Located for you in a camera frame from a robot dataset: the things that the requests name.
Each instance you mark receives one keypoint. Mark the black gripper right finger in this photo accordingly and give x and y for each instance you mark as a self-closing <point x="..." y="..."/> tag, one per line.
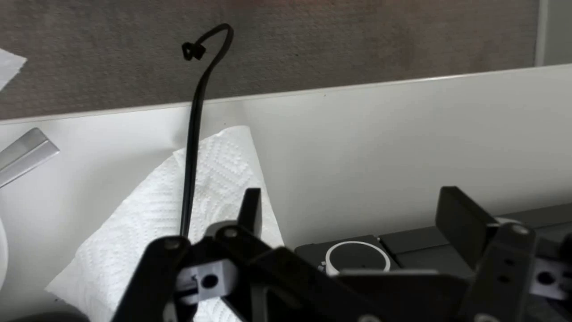
<point x="506" y="269"/>

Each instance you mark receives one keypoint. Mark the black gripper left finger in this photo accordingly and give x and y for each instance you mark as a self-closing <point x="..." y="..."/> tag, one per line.
<point x="154" y="275"/>

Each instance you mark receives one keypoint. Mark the dark grey toaster oven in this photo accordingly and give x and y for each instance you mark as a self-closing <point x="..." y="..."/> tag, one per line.
<point x="411" y="251"/>

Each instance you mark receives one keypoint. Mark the white paper towel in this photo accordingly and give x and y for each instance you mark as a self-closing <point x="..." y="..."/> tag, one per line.
<point x="130" y="226"/>

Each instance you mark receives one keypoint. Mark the silver metal bar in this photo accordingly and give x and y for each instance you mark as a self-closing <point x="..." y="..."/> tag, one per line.
<point x="23" y="157"/>

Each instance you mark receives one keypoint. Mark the white paper sheet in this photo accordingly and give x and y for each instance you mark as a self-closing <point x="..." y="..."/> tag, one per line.
<point x="7" y="65"/>

